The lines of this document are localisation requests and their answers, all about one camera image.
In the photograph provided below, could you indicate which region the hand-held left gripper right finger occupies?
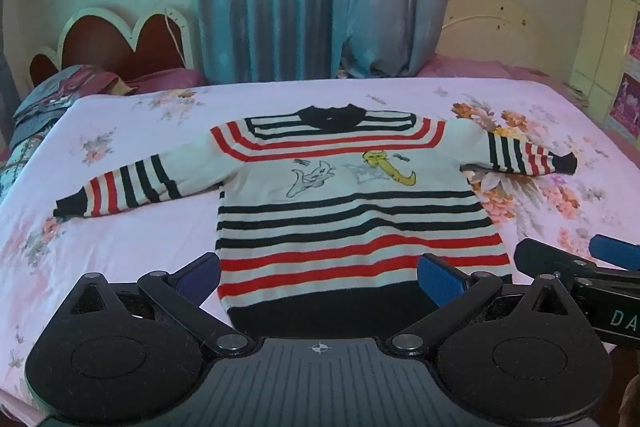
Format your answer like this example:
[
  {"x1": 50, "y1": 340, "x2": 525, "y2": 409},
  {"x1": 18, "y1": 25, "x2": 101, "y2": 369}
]
[{"x1": 387, "y1": 252, "x2": 572, "y2": 356}]

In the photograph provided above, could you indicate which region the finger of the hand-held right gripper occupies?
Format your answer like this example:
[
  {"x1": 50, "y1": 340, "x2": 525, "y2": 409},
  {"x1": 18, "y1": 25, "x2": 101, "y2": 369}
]
[
  {"x1": 588, "y1": 234, "x2": 640, "y2": 272},
  {"x1": 514, "y1": 238, "x2": 601, "y2": 282}
]

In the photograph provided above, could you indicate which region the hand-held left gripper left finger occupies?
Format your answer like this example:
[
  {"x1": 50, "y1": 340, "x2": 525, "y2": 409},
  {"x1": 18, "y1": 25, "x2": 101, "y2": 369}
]
[{"x1": 67, "y1": 252, "x2": 254, "y2": 356}]

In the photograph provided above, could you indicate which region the striped knit sweater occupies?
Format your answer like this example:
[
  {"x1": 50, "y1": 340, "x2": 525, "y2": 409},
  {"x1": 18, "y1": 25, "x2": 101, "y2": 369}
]
[{"x1": 52, "y1": 103, "x2": 579, "y2": 339}]

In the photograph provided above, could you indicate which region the floral pink bed sheet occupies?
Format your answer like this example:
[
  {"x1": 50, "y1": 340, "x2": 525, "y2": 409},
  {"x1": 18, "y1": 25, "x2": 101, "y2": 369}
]
[{"x1": 0, "y1": 74, "x2": 640, "y2": 415}]

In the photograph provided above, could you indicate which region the pink wardrobe poster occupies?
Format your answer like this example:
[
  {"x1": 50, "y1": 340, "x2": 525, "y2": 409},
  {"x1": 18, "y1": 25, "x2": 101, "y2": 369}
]
[{"x1": 604, "y1": 71, "x2": 640, "y2": 138}]

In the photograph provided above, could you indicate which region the pink satin pillow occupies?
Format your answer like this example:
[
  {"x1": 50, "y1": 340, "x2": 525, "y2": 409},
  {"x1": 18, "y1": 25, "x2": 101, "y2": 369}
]
[{"x1": 122, "y1": 68, "x2": 208, "y2": 95}]

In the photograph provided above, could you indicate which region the pink bedding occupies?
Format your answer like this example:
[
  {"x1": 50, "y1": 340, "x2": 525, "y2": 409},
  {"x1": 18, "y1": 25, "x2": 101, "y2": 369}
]
[{"x1": 417, "y1": 53, "x2": 568, "y2": 84}]

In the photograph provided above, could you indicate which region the pale green wardrobe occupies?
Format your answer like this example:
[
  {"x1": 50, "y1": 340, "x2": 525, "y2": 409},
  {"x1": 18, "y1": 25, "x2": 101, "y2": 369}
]
[{"x1": 569, "y1": 0, "x2": 640, "y2": 144}]

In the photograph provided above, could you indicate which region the patterned quilt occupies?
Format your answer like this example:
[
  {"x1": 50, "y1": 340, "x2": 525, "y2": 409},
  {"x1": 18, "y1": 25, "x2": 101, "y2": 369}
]
[{"x1": 0, "y1": 64, "x2": 132, "y2": 188}]

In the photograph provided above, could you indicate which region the cream curved headboard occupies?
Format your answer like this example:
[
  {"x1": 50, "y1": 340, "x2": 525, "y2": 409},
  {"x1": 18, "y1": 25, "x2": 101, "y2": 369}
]
[{"x1": 435, "y1": 0, "x2": 576, "y2": 70}]

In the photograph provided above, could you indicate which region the red heart-shaped headboard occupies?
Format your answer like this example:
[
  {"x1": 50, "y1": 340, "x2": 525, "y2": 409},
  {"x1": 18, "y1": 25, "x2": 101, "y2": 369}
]
[{"x1": 29, "y1": 7, "x2": 197, "y2": 88}]

